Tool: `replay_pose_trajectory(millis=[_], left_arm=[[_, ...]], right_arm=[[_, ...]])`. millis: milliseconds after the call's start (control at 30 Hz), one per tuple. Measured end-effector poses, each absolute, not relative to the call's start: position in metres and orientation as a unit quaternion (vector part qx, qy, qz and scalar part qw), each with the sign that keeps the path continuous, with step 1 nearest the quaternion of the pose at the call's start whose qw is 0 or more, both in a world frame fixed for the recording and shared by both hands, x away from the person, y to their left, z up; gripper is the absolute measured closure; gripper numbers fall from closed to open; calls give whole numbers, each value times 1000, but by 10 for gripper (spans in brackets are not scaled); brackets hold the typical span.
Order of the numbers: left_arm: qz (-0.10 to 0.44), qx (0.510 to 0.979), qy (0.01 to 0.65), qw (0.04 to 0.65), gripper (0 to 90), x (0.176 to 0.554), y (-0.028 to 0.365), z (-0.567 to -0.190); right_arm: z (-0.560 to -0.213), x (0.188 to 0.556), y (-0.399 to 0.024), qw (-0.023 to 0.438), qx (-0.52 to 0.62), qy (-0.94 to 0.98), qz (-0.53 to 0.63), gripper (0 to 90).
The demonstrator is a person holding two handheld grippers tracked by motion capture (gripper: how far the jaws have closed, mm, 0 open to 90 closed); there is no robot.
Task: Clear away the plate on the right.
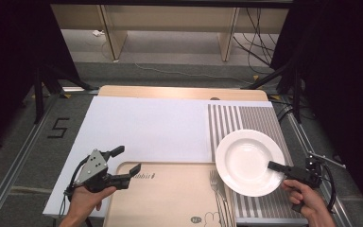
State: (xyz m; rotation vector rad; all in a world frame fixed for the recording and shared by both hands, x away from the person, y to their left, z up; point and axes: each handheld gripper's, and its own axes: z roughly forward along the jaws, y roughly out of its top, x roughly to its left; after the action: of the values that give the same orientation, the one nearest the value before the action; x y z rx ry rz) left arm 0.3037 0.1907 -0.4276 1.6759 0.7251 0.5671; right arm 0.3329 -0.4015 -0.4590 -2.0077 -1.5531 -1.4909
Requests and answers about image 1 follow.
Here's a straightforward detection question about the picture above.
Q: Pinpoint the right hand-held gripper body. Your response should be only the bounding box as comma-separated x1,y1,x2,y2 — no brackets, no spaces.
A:
282,152,347,190

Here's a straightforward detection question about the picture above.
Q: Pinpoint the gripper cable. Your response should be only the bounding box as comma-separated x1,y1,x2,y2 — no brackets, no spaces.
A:
320,162,338,214
59,156,91,218

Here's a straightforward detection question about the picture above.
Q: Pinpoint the white plate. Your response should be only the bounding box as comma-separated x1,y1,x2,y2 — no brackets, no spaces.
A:
215,129,286,198

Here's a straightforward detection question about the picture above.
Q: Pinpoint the silver fork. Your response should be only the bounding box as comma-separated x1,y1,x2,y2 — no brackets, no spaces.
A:
209,169,227,227

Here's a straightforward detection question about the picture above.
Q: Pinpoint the person's right hand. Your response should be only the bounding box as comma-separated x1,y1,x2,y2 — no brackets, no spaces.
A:
280,179,333,222

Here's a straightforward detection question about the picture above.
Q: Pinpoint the black cable bundle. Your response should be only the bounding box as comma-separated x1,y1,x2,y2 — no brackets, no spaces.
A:
233,8,278,75

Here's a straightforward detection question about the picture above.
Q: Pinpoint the black metal stand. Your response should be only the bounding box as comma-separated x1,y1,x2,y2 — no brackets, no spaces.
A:
32,64,98,124
242,61,303,124

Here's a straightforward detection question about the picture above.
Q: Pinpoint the wooden shelf unit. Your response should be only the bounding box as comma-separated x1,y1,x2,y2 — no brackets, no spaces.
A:
50,4,289,62

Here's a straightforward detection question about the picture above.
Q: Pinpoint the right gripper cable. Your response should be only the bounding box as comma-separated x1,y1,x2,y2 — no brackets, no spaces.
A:
320,162,338,214

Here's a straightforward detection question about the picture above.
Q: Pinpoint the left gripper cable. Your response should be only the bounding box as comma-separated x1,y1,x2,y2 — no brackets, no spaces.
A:
59,156,91,218

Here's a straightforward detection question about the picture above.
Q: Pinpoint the aluminium rail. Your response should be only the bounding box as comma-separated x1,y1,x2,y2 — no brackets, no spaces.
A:
0,86,100,227
286,112,353,227

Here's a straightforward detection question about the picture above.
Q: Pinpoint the white board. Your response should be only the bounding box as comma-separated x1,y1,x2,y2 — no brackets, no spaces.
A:
43,96,310,226

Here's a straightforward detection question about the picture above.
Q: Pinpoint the wooden table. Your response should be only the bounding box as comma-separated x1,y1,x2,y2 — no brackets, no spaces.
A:
97,84,269,102

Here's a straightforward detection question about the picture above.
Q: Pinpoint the person's left hand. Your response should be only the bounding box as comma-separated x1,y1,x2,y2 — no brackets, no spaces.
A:
67,184,117,219

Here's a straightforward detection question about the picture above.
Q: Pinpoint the striped placemat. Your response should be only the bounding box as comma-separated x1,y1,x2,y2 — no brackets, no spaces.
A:
207,103,310,220

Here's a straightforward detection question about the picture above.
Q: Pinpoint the black curtain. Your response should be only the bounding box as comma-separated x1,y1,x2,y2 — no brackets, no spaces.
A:
269,0,363,218
0,0,80,159

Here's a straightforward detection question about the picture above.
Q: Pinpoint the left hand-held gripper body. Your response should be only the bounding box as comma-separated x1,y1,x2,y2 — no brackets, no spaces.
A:
74,148,130,193

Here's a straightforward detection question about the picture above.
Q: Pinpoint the beige tray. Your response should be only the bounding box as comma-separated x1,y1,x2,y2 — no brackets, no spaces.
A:
103,161,238,227

